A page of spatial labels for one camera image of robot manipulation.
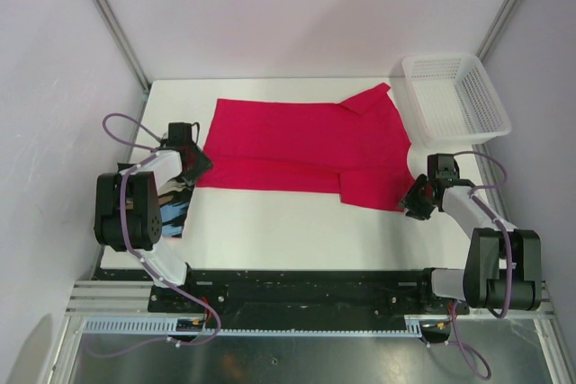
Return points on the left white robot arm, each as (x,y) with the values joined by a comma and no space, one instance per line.
(161,262)

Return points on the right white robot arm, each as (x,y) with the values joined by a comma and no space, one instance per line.
(503,269)

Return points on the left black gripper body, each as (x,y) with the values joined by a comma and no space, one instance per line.
(194,149)

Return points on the aluminium corner post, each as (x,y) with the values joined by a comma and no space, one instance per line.
(497,28)
(119,37)

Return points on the folded black printed t-shirt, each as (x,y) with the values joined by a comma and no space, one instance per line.
(151,201)

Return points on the red t-shirt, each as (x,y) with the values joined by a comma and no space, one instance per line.
(357,149)

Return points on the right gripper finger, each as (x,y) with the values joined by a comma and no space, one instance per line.
(419,212)
(416,198)

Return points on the white plastic basket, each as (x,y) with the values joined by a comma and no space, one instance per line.
(454,100)

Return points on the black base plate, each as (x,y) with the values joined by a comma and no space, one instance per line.
(398,292)

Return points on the left aluminium corner post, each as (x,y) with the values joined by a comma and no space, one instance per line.
(119,37)

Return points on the right aluminium corner post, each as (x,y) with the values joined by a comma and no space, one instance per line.
(497,28)

